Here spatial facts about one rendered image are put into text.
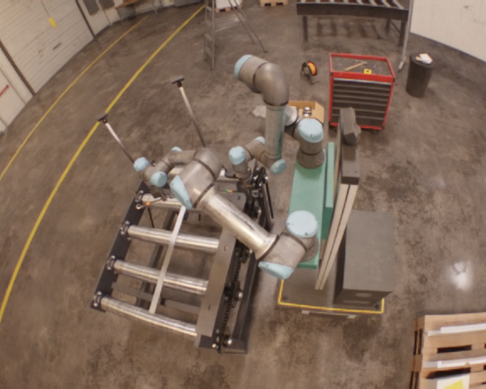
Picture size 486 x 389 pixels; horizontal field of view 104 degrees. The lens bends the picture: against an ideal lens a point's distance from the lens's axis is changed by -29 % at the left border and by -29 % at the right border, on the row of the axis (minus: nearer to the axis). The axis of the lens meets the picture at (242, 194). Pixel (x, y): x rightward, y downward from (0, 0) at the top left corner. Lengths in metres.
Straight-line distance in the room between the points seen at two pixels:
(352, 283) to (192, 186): 1.16
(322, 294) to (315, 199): 1.09
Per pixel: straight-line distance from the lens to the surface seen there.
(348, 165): 0.89
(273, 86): 0.95
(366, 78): 3.08
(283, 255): 0.92
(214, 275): 1.40
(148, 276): 1.87
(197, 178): 0.92
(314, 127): 1.27
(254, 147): 1.24
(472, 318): 2.70
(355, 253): 1.77
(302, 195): 1.29
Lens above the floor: 2.45
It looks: 54 degrees down
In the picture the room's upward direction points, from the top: 18 degrees counter-clockwise
